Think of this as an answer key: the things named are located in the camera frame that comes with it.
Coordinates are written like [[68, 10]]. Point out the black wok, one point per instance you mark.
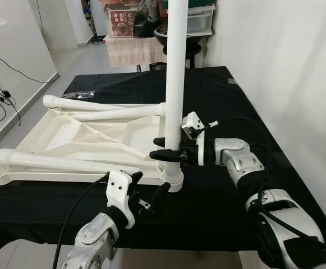
[[177, 35]]

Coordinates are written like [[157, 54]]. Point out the black round stool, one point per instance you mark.
[[182, 55]]

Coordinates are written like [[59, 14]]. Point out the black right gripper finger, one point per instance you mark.
[[160, 141], [164, 156]]

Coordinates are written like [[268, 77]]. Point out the clear plastic storage box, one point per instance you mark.
[[201, 19]]

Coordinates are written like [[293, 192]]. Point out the glossy black bag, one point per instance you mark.
[[147, 19]]

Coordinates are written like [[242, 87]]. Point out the white plastic table top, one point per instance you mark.
[[84, 134]]

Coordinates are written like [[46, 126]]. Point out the clear plastic bag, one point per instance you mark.
[[90, 94]]

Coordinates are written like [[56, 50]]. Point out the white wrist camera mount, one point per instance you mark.
[[192, 120], [118, 193]]

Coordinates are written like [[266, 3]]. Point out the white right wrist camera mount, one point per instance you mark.
[[192, 120]]

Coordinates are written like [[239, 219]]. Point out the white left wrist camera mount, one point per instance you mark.
[[118, 193]]

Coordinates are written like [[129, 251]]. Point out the grey tape patch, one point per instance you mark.
[[233, 81]]

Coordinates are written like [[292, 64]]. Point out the black tablecloth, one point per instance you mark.
[[235, 89]]

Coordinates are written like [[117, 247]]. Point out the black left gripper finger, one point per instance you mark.
[[137, 179], [160, 193]]

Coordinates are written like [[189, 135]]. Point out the red printed storage box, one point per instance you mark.
[[122, 22]]

